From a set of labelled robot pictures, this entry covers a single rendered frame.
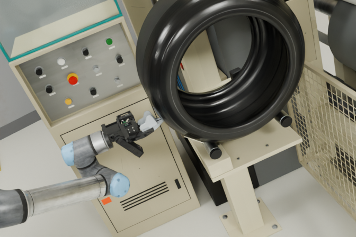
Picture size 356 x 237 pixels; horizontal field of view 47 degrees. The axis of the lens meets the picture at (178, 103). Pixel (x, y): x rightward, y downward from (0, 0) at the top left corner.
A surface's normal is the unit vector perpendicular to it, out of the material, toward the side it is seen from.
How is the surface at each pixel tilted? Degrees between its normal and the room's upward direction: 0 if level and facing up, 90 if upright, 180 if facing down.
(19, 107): 90
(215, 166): 90
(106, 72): 90
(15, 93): 90
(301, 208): 0
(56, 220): 0
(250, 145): 0
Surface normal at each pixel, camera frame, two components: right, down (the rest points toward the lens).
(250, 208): 0.27, 0.44
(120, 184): 0.71, 0.16
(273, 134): -0.30, -0.81
